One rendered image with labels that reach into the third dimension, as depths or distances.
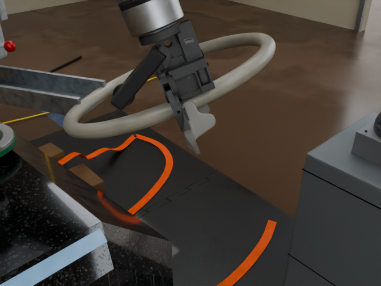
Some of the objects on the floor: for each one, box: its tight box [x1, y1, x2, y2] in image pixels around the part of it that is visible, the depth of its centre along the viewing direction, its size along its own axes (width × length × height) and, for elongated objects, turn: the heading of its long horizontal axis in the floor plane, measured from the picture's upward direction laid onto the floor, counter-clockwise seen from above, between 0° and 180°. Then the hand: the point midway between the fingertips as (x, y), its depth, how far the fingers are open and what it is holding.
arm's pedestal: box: [283, 113, 381, 286], centre depth 146 cm, size 50×50×85 cm
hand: (190, 143), depth 73 cm, fingers closed on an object, 5 cm apart
